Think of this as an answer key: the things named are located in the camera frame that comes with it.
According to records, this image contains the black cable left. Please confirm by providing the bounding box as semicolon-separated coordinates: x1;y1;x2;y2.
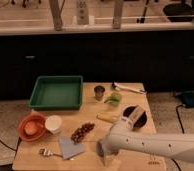
0;129;22;155

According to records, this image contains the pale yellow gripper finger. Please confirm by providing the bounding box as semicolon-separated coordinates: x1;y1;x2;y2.
103;155;115;166

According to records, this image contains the orange bowl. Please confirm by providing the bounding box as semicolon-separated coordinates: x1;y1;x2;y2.
18;114;46;142

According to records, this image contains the bunch of dark grapes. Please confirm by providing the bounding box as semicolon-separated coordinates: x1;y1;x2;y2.
71;123;95;144

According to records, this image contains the blue sponge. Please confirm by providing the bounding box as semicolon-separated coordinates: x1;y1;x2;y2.
96;140;104;157

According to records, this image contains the black cable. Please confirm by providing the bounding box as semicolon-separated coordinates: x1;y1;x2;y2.
169;103;188;171
0;129;22;155

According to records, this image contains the black bowl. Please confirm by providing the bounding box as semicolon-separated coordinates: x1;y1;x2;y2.
122;105;148;130

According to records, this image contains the dark blue power box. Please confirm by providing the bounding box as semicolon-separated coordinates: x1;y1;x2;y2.
176;91;194;108

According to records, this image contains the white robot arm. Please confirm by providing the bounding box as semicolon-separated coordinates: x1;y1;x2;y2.
97;117;194;163

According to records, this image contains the small metal cup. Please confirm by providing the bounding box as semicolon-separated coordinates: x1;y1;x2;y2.
94;85;105;101

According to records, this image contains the yellow banana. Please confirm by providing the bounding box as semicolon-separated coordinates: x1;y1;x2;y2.
97;114;118;123

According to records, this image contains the black cable right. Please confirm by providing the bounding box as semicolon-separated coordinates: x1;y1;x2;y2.
169;103;188;171

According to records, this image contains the orange fruit in bowl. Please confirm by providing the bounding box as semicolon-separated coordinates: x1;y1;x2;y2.
24;121;38;136

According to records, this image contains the blue-grey cloth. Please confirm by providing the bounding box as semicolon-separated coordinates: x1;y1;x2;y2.
59;137;86;160

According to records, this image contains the white cup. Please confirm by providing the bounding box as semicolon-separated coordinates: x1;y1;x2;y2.
45;115;62;134

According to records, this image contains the green plastic tray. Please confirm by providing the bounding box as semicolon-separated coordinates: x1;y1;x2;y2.
29;76;83;110

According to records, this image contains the beige block in bowl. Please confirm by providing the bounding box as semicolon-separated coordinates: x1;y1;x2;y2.
126;105;147;128

